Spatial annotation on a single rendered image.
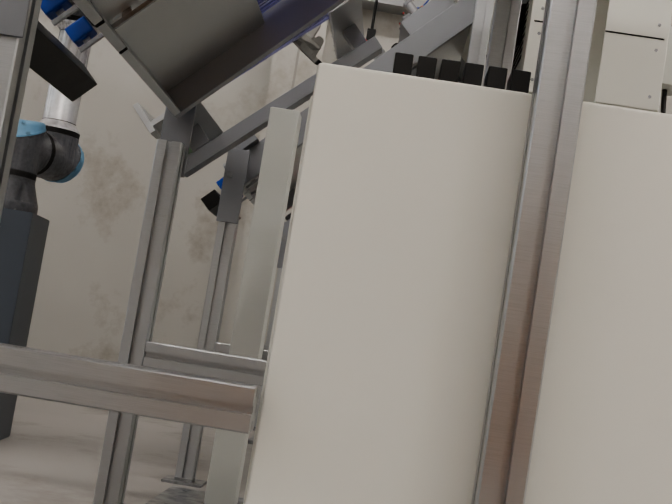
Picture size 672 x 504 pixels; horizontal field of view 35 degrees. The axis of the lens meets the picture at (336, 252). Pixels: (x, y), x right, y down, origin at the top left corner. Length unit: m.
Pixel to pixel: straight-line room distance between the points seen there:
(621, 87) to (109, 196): 4.76
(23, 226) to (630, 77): 1.46
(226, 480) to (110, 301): 4.73
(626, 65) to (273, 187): 0.90
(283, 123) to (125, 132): 4.79
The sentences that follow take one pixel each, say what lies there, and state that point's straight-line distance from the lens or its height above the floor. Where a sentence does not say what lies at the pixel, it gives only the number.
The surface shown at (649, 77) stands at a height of 1.07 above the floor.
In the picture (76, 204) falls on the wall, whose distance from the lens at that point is 6.88.
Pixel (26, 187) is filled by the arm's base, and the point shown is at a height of 0.61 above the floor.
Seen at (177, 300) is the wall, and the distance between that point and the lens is 6.74.
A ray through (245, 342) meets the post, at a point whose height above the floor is 0.33.
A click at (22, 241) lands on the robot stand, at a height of 0.48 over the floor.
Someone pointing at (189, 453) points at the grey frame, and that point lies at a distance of 2.40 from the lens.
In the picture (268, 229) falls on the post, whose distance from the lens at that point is 2.11.
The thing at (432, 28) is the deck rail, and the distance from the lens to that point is 2.51.
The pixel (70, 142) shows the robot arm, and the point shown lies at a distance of 2.78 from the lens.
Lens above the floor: 0.37
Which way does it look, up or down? 5 degrees up
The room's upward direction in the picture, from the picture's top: 9 degrees clockwise
